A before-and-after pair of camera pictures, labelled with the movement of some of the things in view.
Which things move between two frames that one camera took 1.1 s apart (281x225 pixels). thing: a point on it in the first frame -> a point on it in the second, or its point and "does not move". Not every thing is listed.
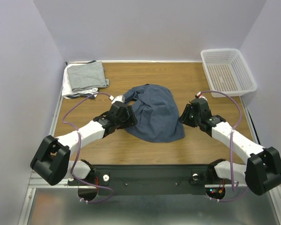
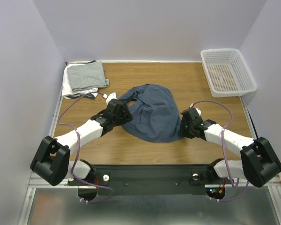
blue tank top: (157, 114) does not move
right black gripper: (189, 115) -> (186, 125)
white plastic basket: (227, 72) does not move
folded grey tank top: (87, 76) does not move
